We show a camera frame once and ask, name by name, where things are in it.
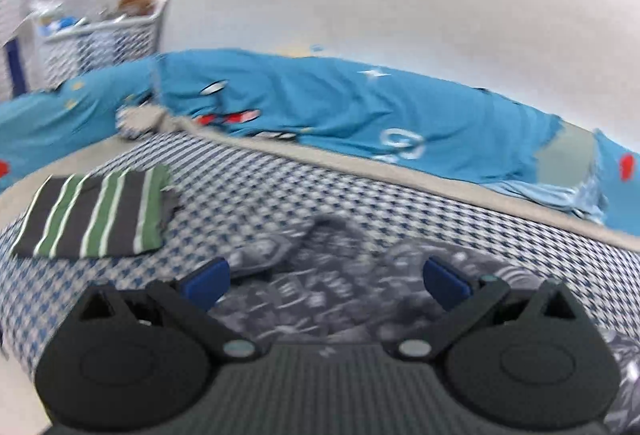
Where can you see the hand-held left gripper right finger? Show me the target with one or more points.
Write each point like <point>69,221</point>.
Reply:
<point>445,284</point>

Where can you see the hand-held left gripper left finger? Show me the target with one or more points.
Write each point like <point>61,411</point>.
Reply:
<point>207,284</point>

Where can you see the grey doodle print fleece jacket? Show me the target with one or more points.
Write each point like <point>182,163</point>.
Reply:
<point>325,295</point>

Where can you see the green grey striped folded shirt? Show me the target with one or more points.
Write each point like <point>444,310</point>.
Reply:
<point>95,215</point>

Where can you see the blue aeroplane print quilt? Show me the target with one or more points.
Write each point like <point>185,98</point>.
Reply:
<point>350,105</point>

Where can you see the white perforated plastic basket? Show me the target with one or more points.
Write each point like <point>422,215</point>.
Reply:
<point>110,45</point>

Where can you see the blue white box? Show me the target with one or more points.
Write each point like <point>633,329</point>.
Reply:
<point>60,23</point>

